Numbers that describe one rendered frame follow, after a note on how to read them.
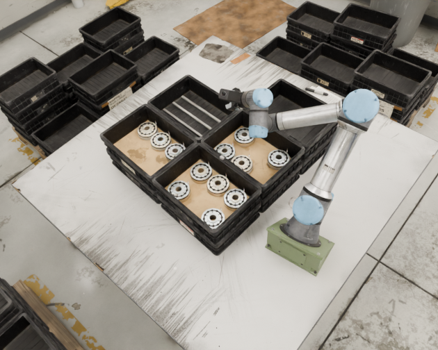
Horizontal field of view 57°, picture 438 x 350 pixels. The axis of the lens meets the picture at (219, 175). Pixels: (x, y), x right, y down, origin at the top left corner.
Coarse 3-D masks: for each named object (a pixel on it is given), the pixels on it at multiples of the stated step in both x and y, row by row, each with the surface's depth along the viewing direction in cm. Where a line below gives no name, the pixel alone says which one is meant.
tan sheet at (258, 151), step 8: (232, 136) 204; (256, 144) 200; (264, 144) 199; (240, 152) 197; (248, 152) 197; (256, 152) 197; (264, 152) 196; (256, 160) 194; (264, 160) 193; (256, 168) 191; (264, 168) 191; (256, 176) 188; (264, 176) 188
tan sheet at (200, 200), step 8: (200, 160) 196; (184, 176) 191; (192, 184) 188; (200, 184) 187; (232, 184) 186; (192, 192) 185; (200, 192) 185; (208, 192) 184; (192, 200) 182; (200, 200) 182; (208, 200) 182; (216, 200) 182; (192, 208) 180; (200, 208) 180; (208, 208) 179; (224, 208) 179; (200, 216) 177
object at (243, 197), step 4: (228, 192) 180; (232, 192) 180; (236, 192) 180; (240, 192) 180; (244, 192) 179; (224, 196) 179; (228, 196) 179; (244, 196) 179; (224, 200) 178; (228, 200) 178; (240, 200) 177; (244, 200) 177; (228, 204) 176; (232, 204) 176; (236, 204) 176; (240, 204) 176
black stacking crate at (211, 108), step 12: (180, 84) 218; (192, 84) 220; (168, 96) 216; (180, 96) 223; (192, 96) 223; (204, 96) 219; (216, 96) 210; (168, 108) 219; (192, 108) 218; (204, 108) 217; (216, 108) 216; (192, 120) 212; (204, 120) 212; (192, 132) 207; (204, 132) 207
